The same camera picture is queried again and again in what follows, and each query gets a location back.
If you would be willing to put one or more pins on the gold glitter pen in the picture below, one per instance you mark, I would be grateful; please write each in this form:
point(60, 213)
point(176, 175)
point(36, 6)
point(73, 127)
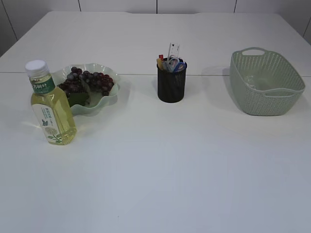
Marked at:
point(160, 64)

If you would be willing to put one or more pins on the blue safety scissors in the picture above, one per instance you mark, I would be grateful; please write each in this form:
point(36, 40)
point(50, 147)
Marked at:
point(180, 66)

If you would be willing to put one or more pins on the yellow tea bottle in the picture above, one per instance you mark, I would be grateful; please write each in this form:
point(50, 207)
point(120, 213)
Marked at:
point(50, 105)

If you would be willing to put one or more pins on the clear plastic ruler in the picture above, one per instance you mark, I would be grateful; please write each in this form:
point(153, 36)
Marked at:
point(173, 52)

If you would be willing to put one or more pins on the black mesh pen holder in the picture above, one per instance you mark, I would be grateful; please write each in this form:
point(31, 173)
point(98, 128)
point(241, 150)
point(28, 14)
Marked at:
point(170, 86)

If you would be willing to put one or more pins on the green wavy glass plate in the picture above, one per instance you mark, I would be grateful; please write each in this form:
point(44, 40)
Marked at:
point(102, 99)

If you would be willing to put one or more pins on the silver glitter pen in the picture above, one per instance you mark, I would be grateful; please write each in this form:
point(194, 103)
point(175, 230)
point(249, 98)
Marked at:
point(165, 65)

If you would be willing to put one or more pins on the green plastic woven basket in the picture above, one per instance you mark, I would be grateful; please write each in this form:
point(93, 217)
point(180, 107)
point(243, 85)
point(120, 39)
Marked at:
point(279, 85)

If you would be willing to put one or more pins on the clear plastic sheet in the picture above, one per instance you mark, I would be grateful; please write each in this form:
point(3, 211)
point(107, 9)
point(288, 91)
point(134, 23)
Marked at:
point(250, 81)

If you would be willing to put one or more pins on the purple grape bunch with leaf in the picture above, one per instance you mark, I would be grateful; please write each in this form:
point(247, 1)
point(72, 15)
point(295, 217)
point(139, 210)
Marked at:
point(82, 86)

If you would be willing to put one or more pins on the pink safety scissors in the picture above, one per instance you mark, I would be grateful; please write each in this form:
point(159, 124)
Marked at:
point(173, 63)

